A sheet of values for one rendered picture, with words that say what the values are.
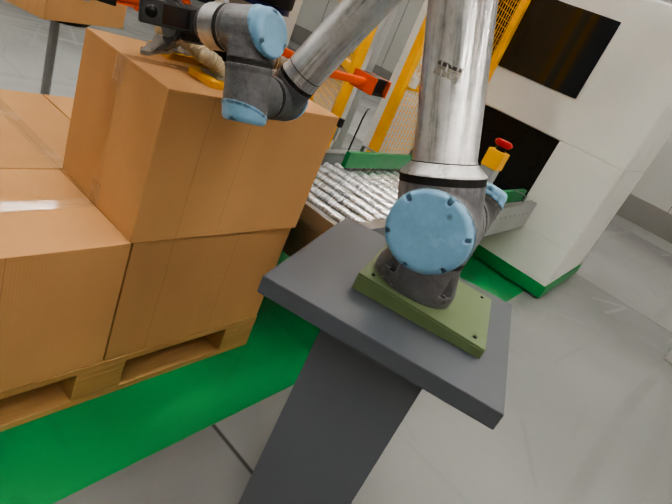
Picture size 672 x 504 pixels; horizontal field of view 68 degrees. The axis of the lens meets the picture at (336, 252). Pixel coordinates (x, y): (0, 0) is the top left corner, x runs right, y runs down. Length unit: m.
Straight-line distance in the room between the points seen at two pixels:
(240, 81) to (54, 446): 1.06
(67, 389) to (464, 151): 1.26
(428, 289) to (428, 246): 0.23
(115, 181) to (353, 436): 0.85
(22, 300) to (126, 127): 0.46
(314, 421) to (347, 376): 0.16
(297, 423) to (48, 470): 0.64
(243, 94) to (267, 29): 0.12
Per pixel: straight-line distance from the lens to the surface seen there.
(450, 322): 1.06
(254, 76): 1.02
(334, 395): 1.18
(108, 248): 1.33
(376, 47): 5.11
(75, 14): 3.24
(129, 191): 1.33
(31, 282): 1.30
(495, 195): 1.02
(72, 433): 1.61
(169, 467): 1.57
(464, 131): 0.85
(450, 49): 0.85
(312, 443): 1.28
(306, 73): 1.11
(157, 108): 1.23
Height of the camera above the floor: 1.23
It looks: 24 degrees down
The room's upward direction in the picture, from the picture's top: 24 degrees clockwise
